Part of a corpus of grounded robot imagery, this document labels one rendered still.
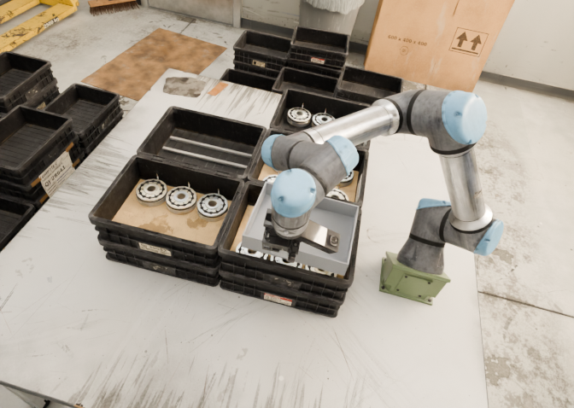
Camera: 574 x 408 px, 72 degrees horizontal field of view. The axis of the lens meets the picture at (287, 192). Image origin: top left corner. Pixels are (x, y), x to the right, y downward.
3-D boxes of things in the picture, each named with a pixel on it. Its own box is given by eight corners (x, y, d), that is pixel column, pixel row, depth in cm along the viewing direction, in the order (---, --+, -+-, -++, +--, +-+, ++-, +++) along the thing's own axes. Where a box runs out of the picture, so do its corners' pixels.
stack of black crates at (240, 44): (290, 80, 323) (295, 40, 298) (281, 100, 302) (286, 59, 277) (243, 69, 326) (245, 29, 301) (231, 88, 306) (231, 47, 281)
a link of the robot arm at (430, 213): (421, 232, 139) (432, 195, 137) (457, 245, 128) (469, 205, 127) (401, 230, 131) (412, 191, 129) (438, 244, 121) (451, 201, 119)
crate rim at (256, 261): (360, 212, 132) (362, 207, 130) (351, 289, 112) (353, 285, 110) (245, 184, 135) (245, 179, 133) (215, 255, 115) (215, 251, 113)
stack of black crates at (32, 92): (32, 113, 262) (4, 49, 229) (74, 124, 260) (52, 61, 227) (-13, 151, 235) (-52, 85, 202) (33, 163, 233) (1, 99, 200)
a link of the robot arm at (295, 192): (330, 183, 67) (295, 216, 64) (321, 209, 77) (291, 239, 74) (295, 154, 69) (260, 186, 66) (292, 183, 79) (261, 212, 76)
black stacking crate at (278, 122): (367, 128, 180) (374, 107, 171) (361, 171, 160) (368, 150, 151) (283, 109, 183) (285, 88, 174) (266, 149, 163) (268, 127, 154)
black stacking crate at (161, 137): (265, 150, 162) (267, 128, 154) (244, 202, 142) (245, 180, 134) (173, 129, 165) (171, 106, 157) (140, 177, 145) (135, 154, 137)
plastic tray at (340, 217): (354, 218, 113) (359, 206, 109) (344, 276, 99) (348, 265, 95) (264, 193, 115) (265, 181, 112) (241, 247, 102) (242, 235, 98)
